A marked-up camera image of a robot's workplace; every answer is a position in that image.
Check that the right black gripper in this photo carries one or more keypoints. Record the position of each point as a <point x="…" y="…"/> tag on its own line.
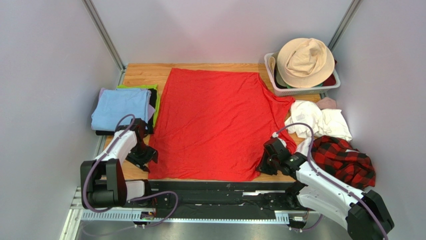
<point x="268" y="162"/>

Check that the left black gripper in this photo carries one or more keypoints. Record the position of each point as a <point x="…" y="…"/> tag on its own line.
<point x="151" y="154"/>

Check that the red t-shirt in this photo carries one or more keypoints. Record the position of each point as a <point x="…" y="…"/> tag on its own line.
<point x="212" y="125"/>

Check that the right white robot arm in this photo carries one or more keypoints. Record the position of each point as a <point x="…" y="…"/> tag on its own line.
<point x="364" y="215"/>

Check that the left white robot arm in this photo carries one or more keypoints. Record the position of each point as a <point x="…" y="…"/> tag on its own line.
<point x="103" y="185"/>

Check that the folded black garment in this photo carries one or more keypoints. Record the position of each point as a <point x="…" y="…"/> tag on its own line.
<point x="152" y="100"/>

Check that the folded light blue shirt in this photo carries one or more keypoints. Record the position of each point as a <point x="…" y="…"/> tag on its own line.
<point x="116" y="110"/>

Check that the folded lime green shorts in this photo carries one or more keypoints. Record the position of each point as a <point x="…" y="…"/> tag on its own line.
<point x="156" y="105"/>

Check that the white perforated plastic basket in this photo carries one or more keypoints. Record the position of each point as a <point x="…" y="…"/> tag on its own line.
<point x="282" y="92"/>

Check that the white crumpled shirt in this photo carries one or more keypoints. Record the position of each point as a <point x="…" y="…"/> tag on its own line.
<point x="309" y="120"/>

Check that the red black plaid shirt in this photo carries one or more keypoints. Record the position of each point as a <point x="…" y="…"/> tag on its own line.
<point x="338" y="158"/>

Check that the pink garment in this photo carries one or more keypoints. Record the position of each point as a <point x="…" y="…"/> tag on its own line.
<point x="326" y="103"/>

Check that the teal garment in basket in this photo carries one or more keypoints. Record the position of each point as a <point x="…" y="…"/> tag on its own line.
<point x="303" y="87"/>

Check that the dark red garment in basket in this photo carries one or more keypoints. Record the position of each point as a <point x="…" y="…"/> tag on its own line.
<point x="330" y="80"/>

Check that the beige bucket hat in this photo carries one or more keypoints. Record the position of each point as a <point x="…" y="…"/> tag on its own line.
<point x="305" y="62"/>

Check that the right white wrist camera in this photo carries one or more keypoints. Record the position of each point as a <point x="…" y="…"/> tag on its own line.
<point x="275" y="135"/>

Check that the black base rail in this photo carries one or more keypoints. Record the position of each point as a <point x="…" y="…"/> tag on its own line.
<point x="219" y="200"/>

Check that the aluminium frame rail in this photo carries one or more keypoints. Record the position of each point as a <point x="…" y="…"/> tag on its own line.
<point x="146" y="216"/>

